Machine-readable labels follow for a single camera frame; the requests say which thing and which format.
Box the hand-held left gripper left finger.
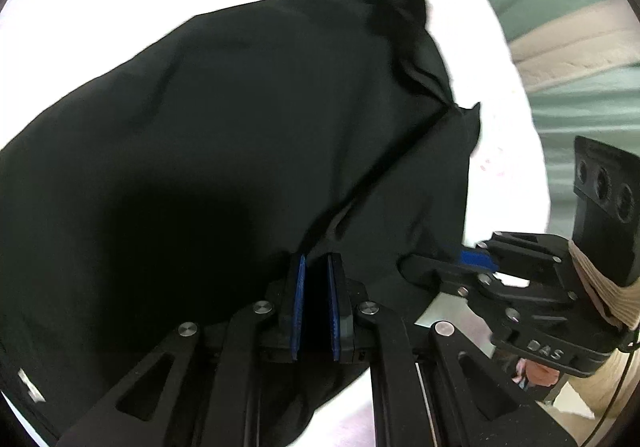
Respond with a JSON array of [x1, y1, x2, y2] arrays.
[[56, 253, 307, 447]]

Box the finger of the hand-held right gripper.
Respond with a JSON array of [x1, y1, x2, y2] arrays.
[[397, 253, 532, 334], [459, 231, 577, 289]]

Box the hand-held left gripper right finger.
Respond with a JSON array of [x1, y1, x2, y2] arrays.
[[327, 253, 577, 447]]

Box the black pants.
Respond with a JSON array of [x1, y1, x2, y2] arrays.
[[0, 0, 483, 447]]

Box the person's right forearm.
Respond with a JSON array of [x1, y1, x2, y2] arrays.
[[569, 241, 640, 430]]

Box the person's right hand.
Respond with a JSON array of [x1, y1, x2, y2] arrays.
[[516, 359, 562, 389]]

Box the beige padded cushion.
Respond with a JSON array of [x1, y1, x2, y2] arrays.
[[507, 6, 640, 90]]

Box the white printed bed sheet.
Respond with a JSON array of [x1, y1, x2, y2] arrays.
[[0, 0, 552, 447]]

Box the thin black cable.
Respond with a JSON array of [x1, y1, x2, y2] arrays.
[[582, 327, 640, 447]]

